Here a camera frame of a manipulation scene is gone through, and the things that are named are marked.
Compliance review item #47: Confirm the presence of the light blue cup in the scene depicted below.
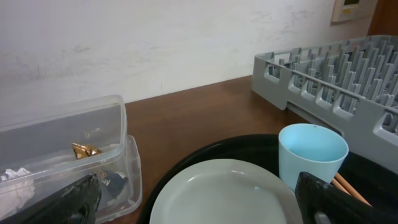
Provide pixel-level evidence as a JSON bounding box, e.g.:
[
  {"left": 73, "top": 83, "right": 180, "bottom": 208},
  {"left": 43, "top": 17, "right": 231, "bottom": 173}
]
[{"left": 278, "top": 123, "right": 349, "bottom": 190}]

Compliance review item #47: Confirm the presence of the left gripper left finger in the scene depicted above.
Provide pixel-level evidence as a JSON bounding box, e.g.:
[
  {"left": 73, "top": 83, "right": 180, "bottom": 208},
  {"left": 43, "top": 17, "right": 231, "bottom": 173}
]
[{"left": 1, "top": 174, "right": 101, "bottom": 224}]

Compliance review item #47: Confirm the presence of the clear plastic bin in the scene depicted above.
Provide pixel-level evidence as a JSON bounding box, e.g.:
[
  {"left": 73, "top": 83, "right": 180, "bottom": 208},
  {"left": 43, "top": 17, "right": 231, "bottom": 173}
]
[{"left": 1, "top": 95, "right": 142, "bottom": 223}]

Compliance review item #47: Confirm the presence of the white tissue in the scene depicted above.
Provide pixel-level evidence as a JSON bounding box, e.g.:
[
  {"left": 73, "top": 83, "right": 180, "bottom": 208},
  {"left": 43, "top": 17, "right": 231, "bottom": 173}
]
[{"left": 1, "top": 167, "right": 35, "bottom": 219}]

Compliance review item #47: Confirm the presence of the grey plastic dishwasher rack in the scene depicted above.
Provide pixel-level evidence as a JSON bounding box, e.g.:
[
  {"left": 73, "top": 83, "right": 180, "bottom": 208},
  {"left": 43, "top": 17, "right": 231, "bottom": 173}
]
[{"left": 252, "top": 35, "right": 397, "bottom": 172}]

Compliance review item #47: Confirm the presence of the grey round plate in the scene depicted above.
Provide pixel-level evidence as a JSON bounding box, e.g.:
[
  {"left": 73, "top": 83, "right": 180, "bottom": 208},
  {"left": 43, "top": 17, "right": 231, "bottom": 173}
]
[{"left": 150, "top": 159, "right": 303, "bottom": 224}]

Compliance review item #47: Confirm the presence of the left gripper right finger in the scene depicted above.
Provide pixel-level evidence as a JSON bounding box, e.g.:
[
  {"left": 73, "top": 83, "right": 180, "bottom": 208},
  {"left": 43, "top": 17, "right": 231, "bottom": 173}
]
[{"left": 295, "top": 172, "right": 397, "bottom": 224}]

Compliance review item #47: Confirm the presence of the wall thermostat panel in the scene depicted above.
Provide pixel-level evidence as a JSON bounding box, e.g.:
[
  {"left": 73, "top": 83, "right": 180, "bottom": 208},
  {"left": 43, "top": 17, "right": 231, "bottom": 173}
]
[{"left": 331, "top": 0, "right": 359, "bottom": 22}]

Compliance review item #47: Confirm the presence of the wooden chopstick left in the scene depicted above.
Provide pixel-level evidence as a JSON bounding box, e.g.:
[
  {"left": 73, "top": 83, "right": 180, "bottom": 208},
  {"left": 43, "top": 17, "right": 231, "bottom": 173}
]
[{"left": 331, "top": 179, "right": 350, "bottom": 195}]

